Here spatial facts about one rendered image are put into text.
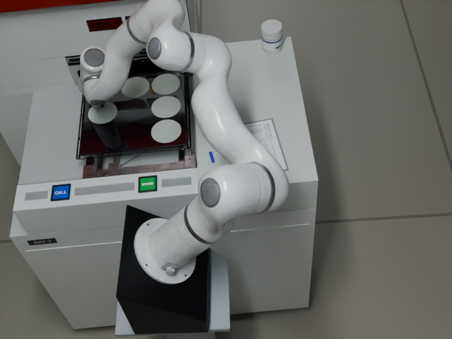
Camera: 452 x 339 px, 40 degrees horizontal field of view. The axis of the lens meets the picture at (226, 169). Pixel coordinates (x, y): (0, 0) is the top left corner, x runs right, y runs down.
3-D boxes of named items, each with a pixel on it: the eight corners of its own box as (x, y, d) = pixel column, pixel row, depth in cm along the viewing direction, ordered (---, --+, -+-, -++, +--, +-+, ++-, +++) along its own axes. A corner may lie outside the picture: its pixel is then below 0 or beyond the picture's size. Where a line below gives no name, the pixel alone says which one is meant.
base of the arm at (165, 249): (194, 291, 167) (235, 265, 155) (132, 276, 157) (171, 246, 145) (193, 229, 177) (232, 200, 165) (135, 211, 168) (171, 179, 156)
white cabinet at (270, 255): (88, 211, 297) (32, 93, 231) (288, 192, 295) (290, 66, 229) (77, 340, 258) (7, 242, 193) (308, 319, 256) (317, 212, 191)
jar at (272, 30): (261, 41, 217) (259, 19, 209) (280, 39, 217) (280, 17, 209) (263, 55, 213) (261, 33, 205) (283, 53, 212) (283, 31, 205)
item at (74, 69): (75, 81, 229) (68, 62, 221) (194, 69, 228) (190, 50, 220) (74, 85, 227) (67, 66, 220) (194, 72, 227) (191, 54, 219)
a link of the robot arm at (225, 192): (229, 241, 157) (291, 198, 142) (172, 250, 145) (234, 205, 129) (212, 198, 161) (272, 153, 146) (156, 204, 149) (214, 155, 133)
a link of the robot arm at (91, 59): (109, 91, 194) (105, 64, 197) (111, 72, 182) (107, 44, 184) (81, 92, 192) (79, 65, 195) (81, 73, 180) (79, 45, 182)
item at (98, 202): (31, 210, 199) (16, 185, 188) (202, 193, 198) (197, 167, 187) (27, 235, 193) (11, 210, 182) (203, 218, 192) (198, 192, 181)
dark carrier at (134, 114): (88, 80, 222) (87, 79, 221) (183, 70, 221) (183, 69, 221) (81, 155, 201) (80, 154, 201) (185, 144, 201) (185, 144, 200)
